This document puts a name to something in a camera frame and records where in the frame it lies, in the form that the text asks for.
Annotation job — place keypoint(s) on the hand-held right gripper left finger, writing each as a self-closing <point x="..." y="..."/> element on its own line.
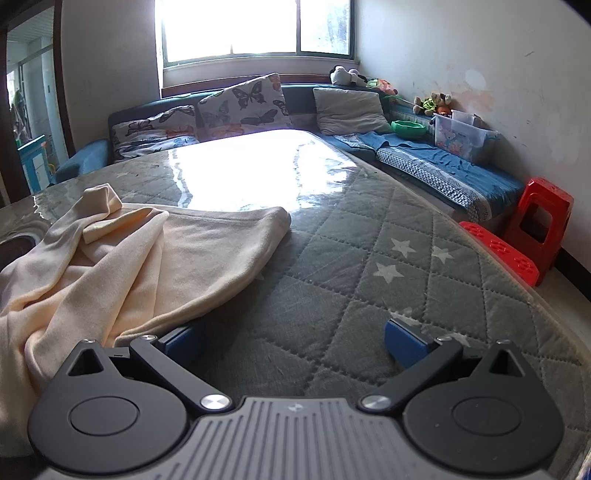
<point x="184" y="345"/>

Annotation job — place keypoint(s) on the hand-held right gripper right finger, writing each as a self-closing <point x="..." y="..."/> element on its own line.
<point x="402" y="342"/>

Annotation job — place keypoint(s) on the cream knit garment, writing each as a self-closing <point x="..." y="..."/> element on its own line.
<point x="138" y="258"/>

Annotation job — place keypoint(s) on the red plastic stool with holes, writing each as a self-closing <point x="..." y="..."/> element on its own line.
<point x="503" y="251"/>

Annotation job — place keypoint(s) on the blue sofa cover cloth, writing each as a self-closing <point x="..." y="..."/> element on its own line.
<point x="438" y="166"/>

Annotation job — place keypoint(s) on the tall red plastic stool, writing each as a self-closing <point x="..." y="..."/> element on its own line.
<point x="551" y="198"/>

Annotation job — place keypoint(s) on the clear plastic storage box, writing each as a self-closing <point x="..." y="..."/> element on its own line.
<point x="461" y="138"/>

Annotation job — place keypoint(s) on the green bowl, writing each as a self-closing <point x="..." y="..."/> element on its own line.
<point x="408" y="129"/>

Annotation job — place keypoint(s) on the long butterfly print pillow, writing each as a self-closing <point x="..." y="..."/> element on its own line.
<point x="152" y="129"/>

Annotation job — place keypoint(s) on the grey pillow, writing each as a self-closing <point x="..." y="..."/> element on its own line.
<point x="351" y="110"/>

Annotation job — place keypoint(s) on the blue trash bin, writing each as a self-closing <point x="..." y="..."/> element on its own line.
<point x="33" y="161"/>

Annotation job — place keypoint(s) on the orange plush toy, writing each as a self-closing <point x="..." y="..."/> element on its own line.
<point x="444" y="105"/>

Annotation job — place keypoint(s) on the large butterfly print pillow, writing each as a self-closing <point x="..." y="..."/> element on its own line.
<point x="244" y="104"/>

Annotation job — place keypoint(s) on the green and pink toy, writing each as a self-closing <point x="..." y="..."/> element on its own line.
<point x="382" y="86"/>

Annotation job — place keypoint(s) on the blue corner sofa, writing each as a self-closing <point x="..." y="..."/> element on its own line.
<point x="302" y="99"/>

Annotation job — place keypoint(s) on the black and white plush toy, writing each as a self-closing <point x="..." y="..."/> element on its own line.
<point x="344" y="76"/>

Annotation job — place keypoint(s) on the window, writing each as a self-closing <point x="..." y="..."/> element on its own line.
<point x="254" y="27"/>

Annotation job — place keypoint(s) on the dark wooden door frame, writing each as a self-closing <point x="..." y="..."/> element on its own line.
<point x="60" y="92"/>

